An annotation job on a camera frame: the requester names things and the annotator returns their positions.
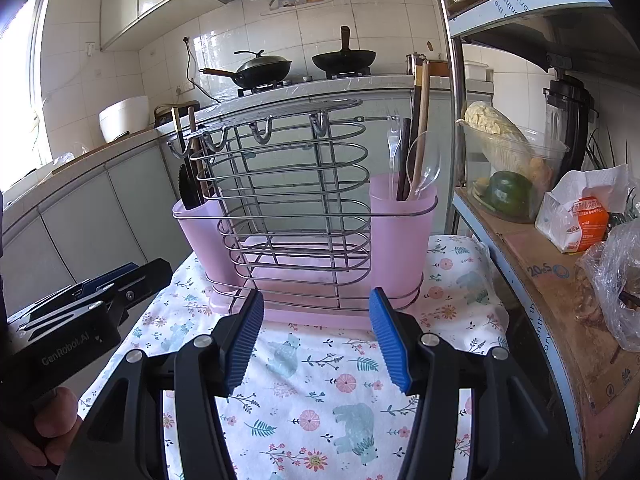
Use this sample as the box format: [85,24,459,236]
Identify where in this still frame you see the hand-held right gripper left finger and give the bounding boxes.
[55,287,266,480]

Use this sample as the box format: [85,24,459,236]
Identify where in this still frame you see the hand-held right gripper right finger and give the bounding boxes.
[367,287,581,480]

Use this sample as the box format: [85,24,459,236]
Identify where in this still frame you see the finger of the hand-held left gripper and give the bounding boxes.
[7,258,173,333]
[75,261,143,301]

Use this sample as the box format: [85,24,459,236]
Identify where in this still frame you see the pink plastic utensil cup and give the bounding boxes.
[172,187,238,281]
[369,174,438,291]

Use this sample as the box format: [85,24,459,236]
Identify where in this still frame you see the black utensil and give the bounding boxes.
[177,162,205,211]

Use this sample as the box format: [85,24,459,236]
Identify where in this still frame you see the clear plastic spoon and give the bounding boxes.
[406,131,443,202]

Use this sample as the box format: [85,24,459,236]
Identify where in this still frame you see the dark chopstick gold band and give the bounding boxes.
[409,82,423,201]

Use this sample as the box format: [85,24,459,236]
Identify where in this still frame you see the metal wire utensil rack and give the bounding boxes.
[167,99,438,313]

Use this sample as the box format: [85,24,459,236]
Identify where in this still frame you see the person's left hand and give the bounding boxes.
[10,386,84,473]

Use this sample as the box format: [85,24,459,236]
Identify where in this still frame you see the kitchen counter with cabinets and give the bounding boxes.
[0,74,496,311]

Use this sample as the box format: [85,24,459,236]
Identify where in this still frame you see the floral tablecloth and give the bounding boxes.
[77,235,511,480]

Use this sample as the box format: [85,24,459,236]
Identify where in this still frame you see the pink plastic drip tray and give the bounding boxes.
[207,240,426,331]

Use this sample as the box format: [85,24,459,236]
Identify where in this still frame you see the white rice cooker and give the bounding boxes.
[98,96,151,143]

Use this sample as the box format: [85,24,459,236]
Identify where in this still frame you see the dark shallow pan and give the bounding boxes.
[154,102,201,128]

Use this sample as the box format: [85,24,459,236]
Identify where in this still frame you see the brown cardboard sheet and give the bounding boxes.
[465,187,640,413]

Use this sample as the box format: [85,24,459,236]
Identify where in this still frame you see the green bell pepper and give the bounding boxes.
[485,171,533,216]

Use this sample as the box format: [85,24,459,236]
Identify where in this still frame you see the window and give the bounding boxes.
[0,0,51,186]

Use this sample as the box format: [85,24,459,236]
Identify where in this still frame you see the gas stove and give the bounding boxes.
[236,71,373,98]

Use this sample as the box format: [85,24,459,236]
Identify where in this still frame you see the white bag orange label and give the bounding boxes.
[535,164,631,255]

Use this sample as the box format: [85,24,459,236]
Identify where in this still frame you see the napa cabbage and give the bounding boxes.
[464,101,533,171]

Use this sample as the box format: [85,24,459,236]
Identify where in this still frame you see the crumpled clear plastic bag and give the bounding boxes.
[575,220,640,353]

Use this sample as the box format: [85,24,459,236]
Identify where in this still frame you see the black wok with lid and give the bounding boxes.
[199,50,293,88]

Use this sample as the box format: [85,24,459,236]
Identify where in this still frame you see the steel shelving unit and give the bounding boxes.
[425,0,640,480]

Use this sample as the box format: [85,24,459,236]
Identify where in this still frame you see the clear plastic container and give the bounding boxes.
[457,117,571,223]

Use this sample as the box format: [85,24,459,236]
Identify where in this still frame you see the black blender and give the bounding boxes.
[544,72,598,176]

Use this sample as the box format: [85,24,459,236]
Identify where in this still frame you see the green chives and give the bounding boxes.
[587,127,631,171]

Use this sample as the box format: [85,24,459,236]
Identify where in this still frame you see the black power cord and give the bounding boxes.
[182,36,221,103]

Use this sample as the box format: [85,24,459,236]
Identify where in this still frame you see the white wall cabinets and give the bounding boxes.
[100,0,196,53]

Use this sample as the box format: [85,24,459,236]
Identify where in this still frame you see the black wok wooden handle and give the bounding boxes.
[311,26,377,73]

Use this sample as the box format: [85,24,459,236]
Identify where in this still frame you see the glass wall shelf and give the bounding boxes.
[260,0,335,16]

